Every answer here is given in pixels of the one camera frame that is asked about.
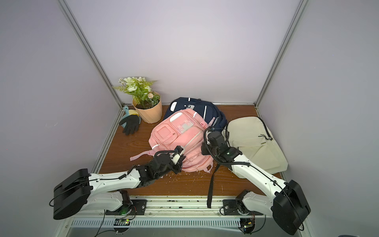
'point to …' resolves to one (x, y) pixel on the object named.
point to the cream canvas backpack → (251, 136)
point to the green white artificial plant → (140, 88)
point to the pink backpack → (183, 128)
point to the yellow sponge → (133, 111)
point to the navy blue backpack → (213, 117)
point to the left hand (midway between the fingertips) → (186, 157)
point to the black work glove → (132, 125)
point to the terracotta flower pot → (150, 111)
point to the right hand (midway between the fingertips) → (205, 137)
